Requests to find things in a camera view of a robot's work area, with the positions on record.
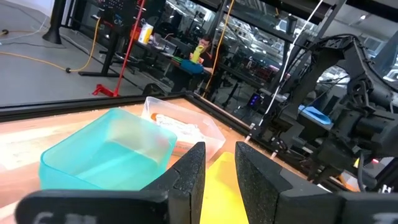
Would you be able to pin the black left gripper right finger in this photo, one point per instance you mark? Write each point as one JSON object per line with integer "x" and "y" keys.
{"x": 264, "y": 193}

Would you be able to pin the black aluminium table frame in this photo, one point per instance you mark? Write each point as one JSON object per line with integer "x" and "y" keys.
{"x": 62, "y": 107}

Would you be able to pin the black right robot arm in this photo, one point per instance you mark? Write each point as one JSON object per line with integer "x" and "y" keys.
{"x": 329, "y": 59}

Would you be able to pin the yellow plastic container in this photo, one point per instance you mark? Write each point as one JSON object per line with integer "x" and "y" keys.
{"x": 222, "y": 193}

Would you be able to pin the red metal stand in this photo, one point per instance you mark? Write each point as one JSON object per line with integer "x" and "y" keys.
{"x": 104, "y": 91}

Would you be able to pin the yellow-green bottle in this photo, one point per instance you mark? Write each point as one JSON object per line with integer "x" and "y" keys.
{"x": 197, "y": 53}

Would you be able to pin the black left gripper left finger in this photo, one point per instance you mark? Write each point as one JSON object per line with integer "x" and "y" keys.
{"x": 186, "y": 193}

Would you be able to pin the black desk frame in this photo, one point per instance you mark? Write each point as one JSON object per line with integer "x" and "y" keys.
{"x": 110, "y": 53}

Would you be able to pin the person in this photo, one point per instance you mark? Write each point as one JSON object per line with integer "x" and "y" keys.
{"x": 207, "y": 60}

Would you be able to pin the black box blue lights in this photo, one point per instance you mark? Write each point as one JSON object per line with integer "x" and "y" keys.
{"x": 255, "y": 101}

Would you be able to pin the teal plastic container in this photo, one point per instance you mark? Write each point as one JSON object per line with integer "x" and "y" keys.
{"x": 102, "y": 155}

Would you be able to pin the blue bag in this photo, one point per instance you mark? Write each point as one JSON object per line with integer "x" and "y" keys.
{"x": 191, "y": 67}

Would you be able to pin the orange Maruchan noodle pack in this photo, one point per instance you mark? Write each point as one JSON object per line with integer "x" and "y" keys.
{"x": 177, "y": 127}

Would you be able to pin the blue cloth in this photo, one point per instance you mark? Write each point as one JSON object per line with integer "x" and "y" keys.
{"x": 314, "y": 113}

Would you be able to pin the white yellow jug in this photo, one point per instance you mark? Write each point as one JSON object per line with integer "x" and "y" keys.
{"x": 145, "y": 33}

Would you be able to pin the black round-base pole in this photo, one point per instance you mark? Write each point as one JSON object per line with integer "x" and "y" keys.
{"x": 56, "y": 21}

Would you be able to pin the clear plastic container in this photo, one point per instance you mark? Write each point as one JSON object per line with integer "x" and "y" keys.
{"x": 214, "y": 137}

